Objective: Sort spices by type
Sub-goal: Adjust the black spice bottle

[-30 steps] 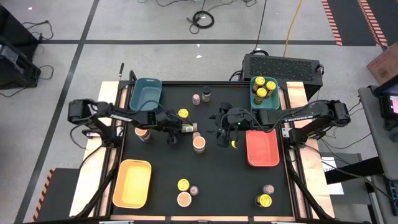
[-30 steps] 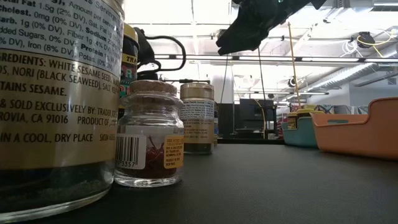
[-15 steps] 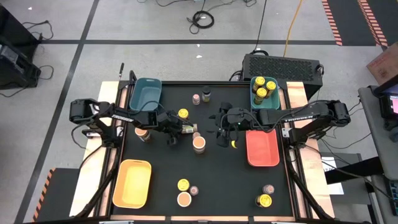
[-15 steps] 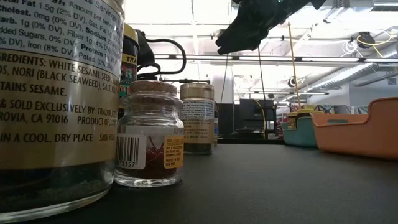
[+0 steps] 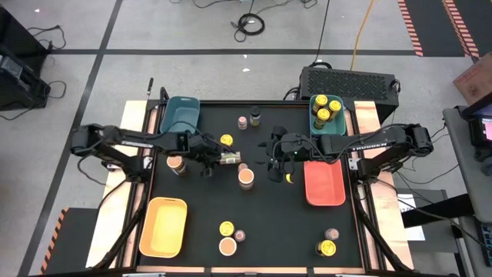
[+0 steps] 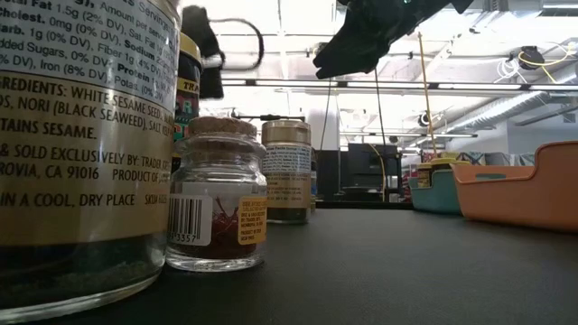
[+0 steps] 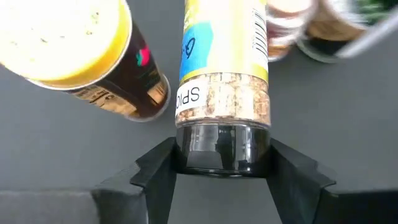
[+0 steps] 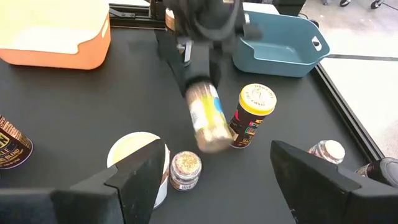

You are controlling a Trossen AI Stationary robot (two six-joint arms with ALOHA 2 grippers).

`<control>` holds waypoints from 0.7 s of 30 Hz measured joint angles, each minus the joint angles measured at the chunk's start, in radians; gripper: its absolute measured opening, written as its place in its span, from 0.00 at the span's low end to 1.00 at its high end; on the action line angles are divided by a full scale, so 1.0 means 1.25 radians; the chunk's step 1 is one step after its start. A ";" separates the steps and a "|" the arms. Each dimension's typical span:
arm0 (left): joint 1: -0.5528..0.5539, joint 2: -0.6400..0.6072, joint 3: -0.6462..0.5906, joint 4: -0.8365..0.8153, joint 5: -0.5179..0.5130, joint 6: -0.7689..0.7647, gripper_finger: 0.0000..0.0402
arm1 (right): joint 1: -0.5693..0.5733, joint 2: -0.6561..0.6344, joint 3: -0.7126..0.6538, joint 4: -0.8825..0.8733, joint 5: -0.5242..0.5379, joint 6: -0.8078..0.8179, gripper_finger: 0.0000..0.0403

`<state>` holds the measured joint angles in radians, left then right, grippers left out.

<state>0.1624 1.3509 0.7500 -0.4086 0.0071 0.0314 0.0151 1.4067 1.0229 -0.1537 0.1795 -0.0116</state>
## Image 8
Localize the black table mat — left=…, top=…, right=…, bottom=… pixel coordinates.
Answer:
left=0, top=26, right=385, bottom=224

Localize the yellow-orange plastic bin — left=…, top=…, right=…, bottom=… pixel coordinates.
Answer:
left=0, top=0, right=112, bottom=71

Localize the black-lid herb jar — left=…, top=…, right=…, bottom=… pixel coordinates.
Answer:
left=185, top=81, right=234, bottom=154
left=355, top=157, right=398, bottom=189

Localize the large tan-lid jar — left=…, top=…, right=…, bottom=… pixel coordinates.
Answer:
left=106, top=131, right=171, bottom=210
left=164, top=7, right=177, bottom=32

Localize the small glass spice jar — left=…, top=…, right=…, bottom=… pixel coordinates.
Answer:
left=169, top=151, right=203, bottom=192
left=307, top=139, right=346, bottom=166

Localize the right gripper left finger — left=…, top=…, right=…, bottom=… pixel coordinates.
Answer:
left=0, top=139, right=167, bottom=224

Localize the blue plastic bin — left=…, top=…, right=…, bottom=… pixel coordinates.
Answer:
left=232, top=11, right=331, bottom=78

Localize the yellow-lid dark spice jar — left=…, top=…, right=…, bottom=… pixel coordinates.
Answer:
left=228, top=83, right=277, bottom=149
left=0, top=114, right=34, bottom=171

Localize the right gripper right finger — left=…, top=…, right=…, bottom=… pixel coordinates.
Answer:
left=269, top=140, right=398, bottom=224

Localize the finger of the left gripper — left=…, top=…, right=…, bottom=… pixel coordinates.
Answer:
left=155, top=29, right=192, bottom=96
left=210, top=46, right=223, bottom=88

